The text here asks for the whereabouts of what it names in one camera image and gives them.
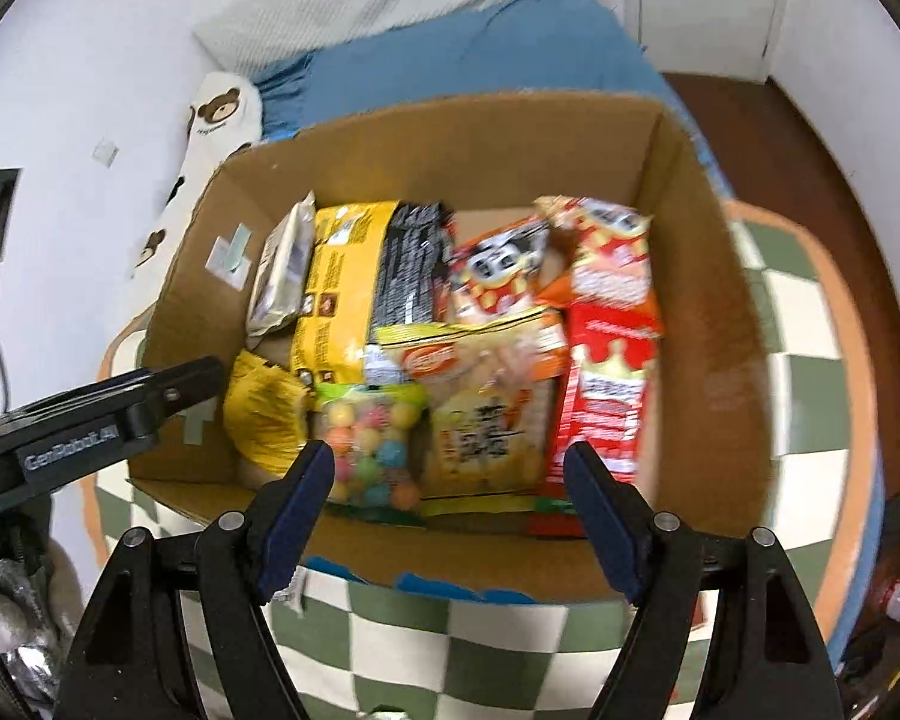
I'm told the white chocolate stick box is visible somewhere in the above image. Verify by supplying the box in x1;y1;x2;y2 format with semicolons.
245;192;317;349

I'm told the colourful candy ball bag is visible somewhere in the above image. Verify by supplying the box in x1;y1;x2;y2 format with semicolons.
312;383;427;522

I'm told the orange cracker snack bag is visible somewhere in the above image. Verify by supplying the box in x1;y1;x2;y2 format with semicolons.
375;305;569;499

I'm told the green white checkered mat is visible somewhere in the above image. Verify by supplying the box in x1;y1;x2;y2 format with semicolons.
80;196;883;720

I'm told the yellow black snack bag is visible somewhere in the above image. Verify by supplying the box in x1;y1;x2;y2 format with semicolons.
290;200;398;383

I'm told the red crown snack bag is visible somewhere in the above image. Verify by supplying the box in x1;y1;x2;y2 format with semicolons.
541;301;660;499

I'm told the bear print white pillow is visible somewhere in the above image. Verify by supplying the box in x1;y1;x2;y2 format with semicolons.
125;71;263;320

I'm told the red orange snack bag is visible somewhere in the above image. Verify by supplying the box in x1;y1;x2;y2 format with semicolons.
535;195;658;319

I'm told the black snack packet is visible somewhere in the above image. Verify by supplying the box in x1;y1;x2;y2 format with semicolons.
370;202;453;332

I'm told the panda red snack packet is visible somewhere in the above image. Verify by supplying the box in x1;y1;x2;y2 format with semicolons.
450;215;549;325

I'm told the blue bed sheet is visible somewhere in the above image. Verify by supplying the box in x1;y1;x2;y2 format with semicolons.
253;0;733;199

